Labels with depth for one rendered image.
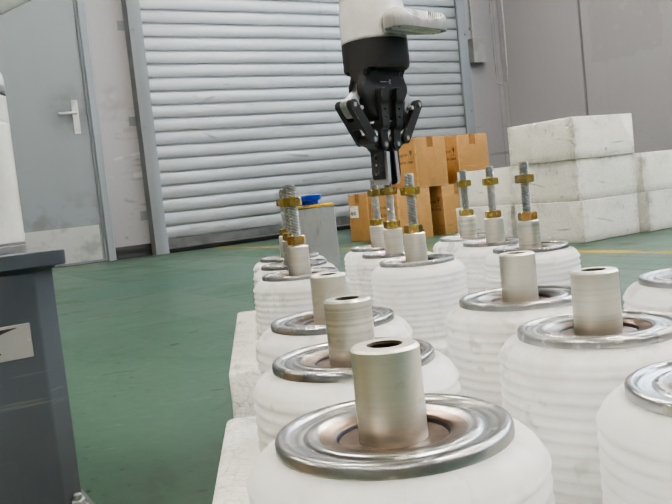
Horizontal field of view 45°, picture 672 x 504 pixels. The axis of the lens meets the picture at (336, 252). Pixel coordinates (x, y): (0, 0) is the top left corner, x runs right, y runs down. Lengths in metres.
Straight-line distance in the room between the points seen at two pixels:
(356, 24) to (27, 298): 0.46
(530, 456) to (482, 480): 0.02
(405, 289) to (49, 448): 0.42
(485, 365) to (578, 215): 3.14
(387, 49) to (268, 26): 5.84
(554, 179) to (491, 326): 3.23
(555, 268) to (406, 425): 0.56
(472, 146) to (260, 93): 2.11
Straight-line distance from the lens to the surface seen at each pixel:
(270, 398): 0.35
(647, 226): 3.93
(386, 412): 0.25
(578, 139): 3.61
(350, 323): 0.36
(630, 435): 0.27
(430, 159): 4.88
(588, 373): 0.36
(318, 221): 1.17
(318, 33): 6.92
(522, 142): 3.79
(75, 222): 6.03
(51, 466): 0.94
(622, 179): 3.83
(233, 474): 0.47
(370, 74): 0.91
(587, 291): 0.39
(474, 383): 0.49
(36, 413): 0.92
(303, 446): 0.26
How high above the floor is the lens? 0.33
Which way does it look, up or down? 4 degrees down
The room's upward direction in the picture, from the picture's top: 6 degrees counter-clockwise
